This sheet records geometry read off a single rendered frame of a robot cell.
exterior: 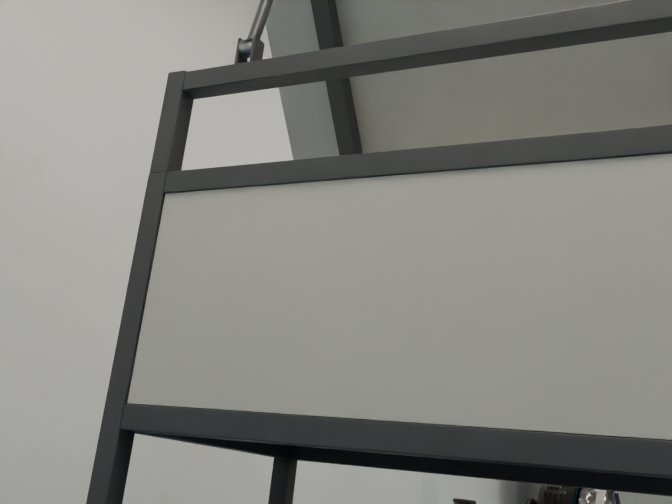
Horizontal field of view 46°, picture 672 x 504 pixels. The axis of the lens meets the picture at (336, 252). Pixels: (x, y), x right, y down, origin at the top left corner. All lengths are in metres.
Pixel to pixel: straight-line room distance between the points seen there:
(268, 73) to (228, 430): 0.59
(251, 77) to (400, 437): 0.67
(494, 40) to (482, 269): 0.35
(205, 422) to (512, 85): 0.91
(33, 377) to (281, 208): 1.42
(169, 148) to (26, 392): 1.25
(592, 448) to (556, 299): 0.19
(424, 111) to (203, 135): 1.52
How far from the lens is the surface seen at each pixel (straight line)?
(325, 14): 1.73
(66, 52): 2.73
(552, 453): 1.02
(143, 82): 2.93
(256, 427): 1.18
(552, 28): 1.22
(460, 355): 1.07
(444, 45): 1.26
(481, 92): 1.69
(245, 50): 1.45
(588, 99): 1.65
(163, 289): 1.33
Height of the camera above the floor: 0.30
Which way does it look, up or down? 17 degrees up
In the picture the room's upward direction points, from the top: 6 degrees clockwise
